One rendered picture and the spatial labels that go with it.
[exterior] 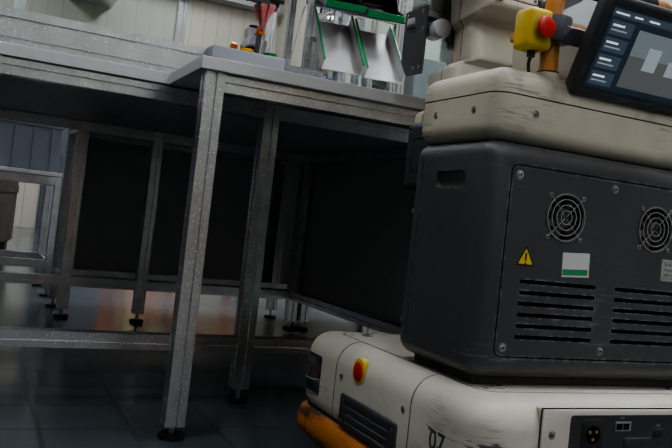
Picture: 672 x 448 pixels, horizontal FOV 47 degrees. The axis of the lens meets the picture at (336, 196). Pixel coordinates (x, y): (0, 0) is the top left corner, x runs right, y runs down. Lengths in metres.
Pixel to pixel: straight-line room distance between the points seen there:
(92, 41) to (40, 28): 0.13
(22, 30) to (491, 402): 1.45
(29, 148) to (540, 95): 3.14
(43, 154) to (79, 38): 2.04
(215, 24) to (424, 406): 10.98
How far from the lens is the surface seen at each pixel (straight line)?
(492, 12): 1.76
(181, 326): 1.78
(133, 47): 2.14
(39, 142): 4.12
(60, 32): 2.12
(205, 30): 12.03
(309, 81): 1.84
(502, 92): 1.31
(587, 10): 3.94
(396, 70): 2.57
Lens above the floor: 0.52
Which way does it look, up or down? 2 degrees up
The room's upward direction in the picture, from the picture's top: 6 degrees clockwise
